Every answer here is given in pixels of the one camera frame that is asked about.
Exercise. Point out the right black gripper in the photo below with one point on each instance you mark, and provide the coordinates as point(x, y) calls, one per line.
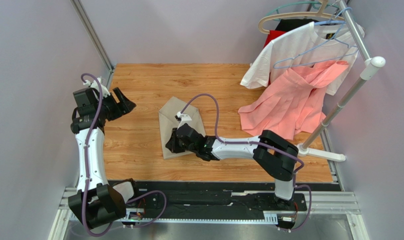
point(175, 141)

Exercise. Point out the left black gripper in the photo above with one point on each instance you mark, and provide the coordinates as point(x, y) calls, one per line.
point(125, 105)

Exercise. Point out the beige cloth napkin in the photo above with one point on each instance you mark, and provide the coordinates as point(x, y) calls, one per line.
point(167, 122)

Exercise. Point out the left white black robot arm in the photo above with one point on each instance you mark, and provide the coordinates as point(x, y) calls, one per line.
point(96, 202)

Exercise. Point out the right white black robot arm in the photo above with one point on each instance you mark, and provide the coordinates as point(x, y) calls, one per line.
point(273, 153)

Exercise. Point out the pink pleated garment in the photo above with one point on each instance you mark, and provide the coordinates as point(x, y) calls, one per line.
point(293, 102)

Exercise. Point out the red garment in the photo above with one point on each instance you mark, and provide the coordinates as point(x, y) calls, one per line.
point(273, 34)

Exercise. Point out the green hanger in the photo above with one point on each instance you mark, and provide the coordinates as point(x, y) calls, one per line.
point(311, 4)

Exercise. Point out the black garment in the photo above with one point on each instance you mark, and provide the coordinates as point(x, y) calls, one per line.
point(286, 25)

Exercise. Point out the white t-shirt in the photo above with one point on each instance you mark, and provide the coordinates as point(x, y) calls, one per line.
point(293, 43)

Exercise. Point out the beige wooden hanger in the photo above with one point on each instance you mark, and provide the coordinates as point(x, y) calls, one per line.
point(326, 11)

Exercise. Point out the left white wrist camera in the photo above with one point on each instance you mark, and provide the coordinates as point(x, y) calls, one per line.
point(94, 85)

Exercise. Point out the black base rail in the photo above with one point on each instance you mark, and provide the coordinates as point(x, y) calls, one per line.
point(213, 201)

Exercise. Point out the aluminium frame post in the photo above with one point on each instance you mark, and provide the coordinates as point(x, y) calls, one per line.
point(85, 19)

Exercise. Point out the blue wire hanger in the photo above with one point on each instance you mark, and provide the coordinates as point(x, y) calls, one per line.
point(289, 62)

